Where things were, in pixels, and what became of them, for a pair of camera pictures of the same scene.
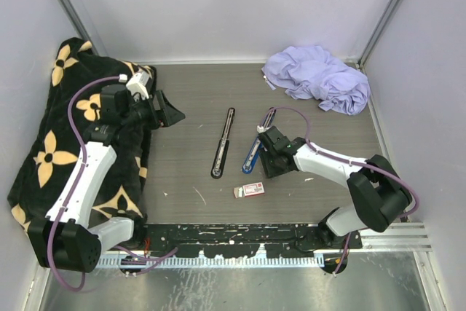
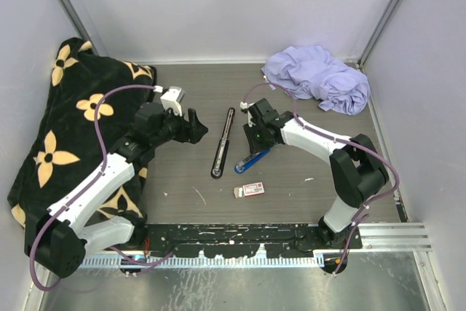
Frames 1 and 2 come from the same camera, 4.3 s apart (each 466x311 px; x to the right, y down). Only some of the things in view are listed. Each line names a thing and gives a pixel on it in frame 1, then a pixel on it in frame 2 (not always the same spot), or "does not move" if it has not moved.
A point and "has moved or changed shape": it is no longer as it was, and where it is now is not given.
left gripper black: x=166 y=116 to x=192 y=134
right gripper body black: x=271 y=167 to x=258 y=138
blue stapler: x=257 y=148 has moved or changed shape
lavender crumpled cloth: x=309 y=72 does not move
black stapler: x=219 y=163 does not move
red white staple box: x=250 y=189 does not move
